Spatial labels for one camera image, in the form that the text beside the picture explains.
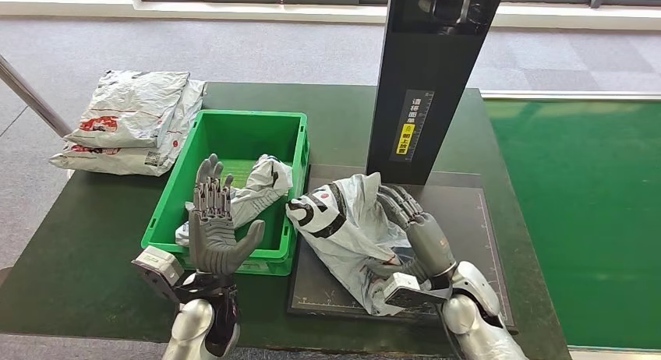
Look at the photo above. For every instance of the white window sill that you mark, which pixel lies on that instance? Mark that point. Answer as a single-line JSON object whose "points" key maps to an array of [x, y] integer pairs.
{"points": [[206, 12]]}

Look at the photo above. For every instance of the black scanner column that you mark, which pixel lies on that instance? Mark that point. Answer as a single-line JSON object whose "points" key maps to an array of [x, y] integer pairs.
{"points": [[434, 63]]}

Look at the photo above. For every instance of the grey metal pole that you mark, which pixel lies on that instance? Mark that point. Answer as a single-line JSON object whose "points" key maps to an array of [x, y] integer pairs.
{"points": [[31, 97]]}

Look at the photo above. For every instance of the black scanner platform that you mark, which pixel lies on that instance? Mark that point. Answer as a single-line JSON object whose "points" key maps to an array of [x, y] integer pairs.
{"points": [[480, 228]]}

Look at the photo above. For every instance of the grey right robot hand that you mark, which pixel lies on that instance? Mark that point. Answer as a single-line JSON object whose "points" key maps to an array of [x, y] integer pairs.
{"points": [[428, 244]]}

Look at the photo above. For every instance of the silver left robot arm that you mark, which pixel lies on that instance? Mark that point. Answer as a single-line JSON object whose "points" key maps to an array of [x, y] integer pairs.
{"points": [[191, 321]]}

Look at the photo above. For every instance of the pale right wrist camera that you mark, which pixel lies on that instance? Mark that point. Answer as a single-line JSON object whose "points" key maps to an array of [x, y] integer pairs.
{"points": [[408, 290]]}

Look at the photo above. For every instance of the white parcel bag black print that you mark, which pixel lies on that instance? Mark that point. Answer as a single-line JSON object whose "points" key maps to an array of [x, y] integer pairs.
{"points": [[341, 228]]}

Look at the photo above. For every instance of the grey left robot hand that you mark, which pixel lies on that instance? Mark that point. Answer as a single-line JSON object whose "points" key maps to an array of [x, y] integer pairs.
{"points": [[212, 244]]}

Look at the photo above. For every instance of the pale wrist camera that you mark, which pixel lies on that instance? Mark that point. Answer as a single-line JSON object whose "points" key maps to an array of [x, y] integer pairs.
{"points": [[408, 290], [157, 262]]}

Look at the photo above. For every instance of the white parcel bag barcode label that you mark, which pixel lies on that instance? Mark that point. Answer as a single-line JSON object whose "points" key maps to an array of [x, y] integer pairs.
{"points": [[113, 161]]}

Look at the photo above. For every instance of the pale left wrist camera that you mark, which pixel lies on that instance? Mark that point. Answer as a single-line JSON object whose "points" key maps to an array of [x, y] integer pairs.
{"points": [[157, 262]]}

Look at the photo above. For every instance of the green conveyor belt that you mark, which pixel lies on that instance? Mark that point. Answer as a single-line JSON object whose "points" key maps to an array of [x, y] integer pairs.
{"points": [[583, 192]]}

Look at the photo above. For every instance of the yellow and black column label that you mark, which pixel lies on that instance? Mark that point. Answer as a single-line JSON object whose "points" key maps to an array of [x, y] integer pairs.
{"points": [[406, 140]]}

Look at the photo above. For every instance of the white parcel bag red print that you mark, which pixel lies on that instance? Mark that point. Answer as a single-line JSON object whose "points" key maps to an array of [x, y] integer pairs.
{"points": [[131, 104]]}

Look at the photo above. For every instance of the green plastic crate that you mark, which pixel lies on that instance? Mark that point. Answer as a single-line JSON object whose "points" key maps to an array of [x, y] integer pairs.
{"points": [[242, 130]]}

